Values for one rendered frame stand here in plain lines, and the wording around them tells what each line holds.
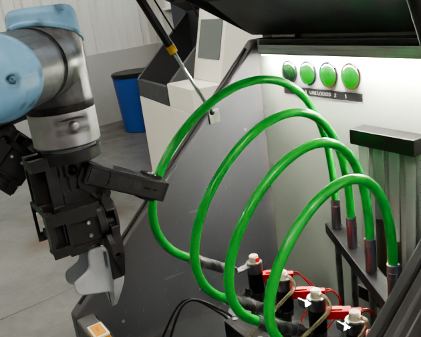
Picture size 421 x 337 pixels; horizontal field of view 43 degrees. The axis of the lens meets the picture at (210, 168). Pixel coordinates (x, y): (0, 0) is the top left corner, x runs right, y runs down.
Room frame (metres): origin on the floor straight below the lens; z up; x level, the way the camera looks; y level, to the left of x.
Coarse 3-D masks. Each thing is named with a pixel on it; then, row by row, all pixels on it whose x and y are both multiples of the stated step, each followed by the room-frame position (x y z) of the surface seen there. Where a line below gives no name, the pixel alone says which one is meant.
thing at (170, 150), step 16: (240, 80) 0.87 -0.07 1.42; (256, 80) 0.87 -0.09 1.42; (272, 80) 0.89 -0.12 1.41; (288, 80) 0.91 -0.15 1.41; (224, 96) 0.84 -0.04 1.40; (304, 96) 0.92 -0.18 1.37; (320, 128) 0.94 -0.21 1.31; (176, 144) 0.80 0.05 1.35; (160, 160) 0.79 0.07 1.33; (336, 176) 0.95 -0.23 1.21; (336, 192) 0.95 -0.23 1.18; (160, 240) 0.77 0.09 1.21; (176, 256) 0.78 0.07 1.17
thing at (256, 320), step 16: (304, 144) 0.72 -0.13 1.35; (320, 144) 0.73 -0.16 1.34; (336, 144) 0.74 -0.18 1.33; (288, 160) 0.70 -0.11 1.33; (352, 160) 0.76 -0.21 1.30; (272, 176) 0.68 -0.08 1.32; (256, 192) 0.68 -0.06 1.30; (368, 192) 0.77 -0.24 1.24; (368, 208) 0.77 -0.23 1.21; (240, 224) 0.66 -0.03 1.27; (368, 224) 0.77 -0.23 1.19; (240, 240) 0.65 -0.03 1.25; (368, 240) 0.77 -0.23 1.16; (368, 256) 0.77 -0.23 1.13; (224, 272) 0.65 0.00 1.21; (368, 272) 0.78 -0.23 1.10; (224, 288) 0.65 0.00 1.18; (240, 304) 0.65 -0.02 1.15; (256, 320) 0.66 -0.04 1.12
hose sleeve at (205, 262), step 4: (188, 252) 0.80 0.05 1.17; (200, 256) 0.81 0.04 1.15; (188, 260) 0.79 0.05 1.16; (200, 260) 0.80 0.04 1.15; (204, 260) 0.81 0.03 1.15; (208, 260) 0.81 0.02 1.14; (212, 260) 0.82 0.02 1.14; (216, 260) 0.82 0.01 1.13; (200, 264) 0.80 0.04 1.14; (204, 264) 0.80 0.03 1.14; (208, 264) 0.81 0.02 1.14; (212, 264) 0.81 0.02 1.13; (216, 264) 0.81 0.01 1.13; (220, 264) 0.82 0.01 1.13; (224, 264) 0.83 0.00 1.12; (208, 268) 0.81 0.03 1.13; (212, 268) 0.81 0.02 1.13; (216, 268) 0.81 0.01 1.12; (220, 268) 0.82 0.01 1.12; (220, 272) 0.82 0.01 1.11
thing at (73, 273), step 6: (102, 240) 0.62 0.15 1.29; (78, 258) 0.61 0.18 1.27; (84, 258) 0.61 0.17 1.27; (78, 264) 0.61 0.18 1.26; (84, 264) 0.61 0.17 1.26; (72, 270) 0.61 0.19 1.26; (78, 270) 0.61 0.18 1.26; (84, 270) 0.61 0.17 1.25; (66, 276) 0.60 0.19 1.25; (72, 276) 0.61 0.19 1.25; (78, 276) 0.61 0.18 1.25; (72, 282) 0.60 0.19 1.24; (108, 294) 0.61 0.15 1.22
